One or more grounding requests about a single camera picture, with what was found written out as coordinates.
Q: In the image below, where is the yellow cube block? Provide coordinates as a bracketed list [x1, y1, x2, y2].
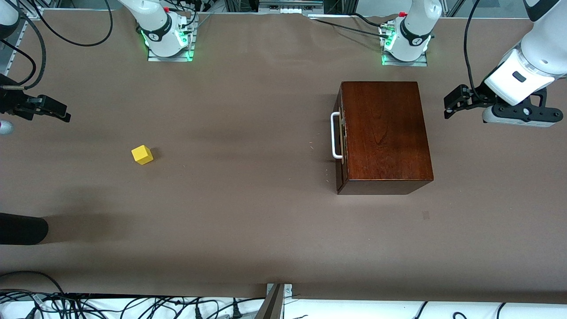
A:
[131, 145, 154, 166]

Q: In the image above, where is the wooden drawer with white handle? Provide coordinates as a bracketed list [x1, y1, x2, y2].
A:
[330, 84, 350, 180]

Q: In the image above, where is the dark wooden cabinet box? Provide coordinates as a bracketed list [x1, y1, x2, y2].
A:
[335, 81, 435, 196]

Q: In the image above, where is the black cylinder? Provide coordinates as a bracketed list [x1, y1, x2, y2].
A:
[0, 212, 49, 246]

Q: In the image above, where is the aluminium profile bar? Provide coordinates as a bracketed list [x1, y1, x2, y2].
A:
[254, 283, 293, 319]

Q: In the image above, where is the thin black right gripper cable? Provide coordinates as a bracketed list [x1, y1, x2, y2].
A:
[0, 39, 37, 86]

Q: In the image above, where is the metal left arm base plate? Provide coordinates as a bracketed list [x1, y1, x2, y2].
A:
[381, 22, 429, 67]

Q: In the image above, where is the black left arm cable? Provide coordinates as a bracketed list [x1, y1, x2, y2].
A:
[463, 0, 486, 96]

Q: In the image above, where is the grey aluminium side rail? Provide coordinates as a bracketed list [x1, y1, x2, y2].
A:
[0, 7, 45, 76]

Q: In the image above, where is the black looping cable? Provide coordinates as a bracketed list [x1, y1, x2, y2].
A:
[30, 0, 113, 47]

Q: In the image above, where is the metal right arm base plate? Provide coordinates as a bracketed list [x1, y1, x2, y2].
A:
[147, 13, 196, 63]

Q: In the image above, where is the black left base cable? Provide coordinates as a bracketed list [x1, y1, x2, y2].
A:
[308, 18, 391, 39]
[352, 12, 393, 31]

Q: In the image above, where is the black base cable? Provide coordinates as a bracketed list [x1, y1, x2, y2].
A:
[352, 12, 393, 31]
[175, 0, 213, 34]
[308, 18, 391, 39]

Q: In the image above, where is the black arched floor cable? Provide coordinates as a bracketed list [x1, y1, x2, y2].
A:
[0, 270, 67, 296]

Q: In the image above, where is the black right base cable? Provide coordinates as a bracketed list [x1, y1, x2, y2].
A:
[175, 0, 213, 34]

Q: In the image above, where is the aluminium frame with sockets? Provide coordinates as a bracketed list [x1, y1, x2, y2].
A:
[258, 0, 324, 15]

